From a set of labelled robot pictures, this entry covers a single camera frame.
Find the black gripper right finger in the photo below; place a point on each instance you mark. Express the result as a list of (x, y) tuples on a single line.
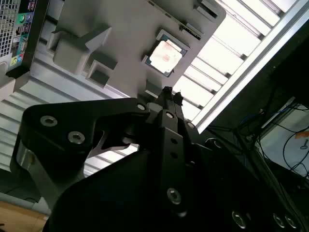
[(190, 140)]

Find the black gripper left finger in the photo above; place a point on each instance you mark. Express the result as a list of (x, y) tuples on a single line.
[(60, 125)]

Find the silver topped CPU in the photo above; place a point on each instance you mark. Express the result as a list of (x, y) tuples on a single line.
[(166, 55)]

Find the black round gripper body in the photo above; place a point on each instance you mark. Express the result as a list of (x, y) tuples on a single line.
[(120, 205)]

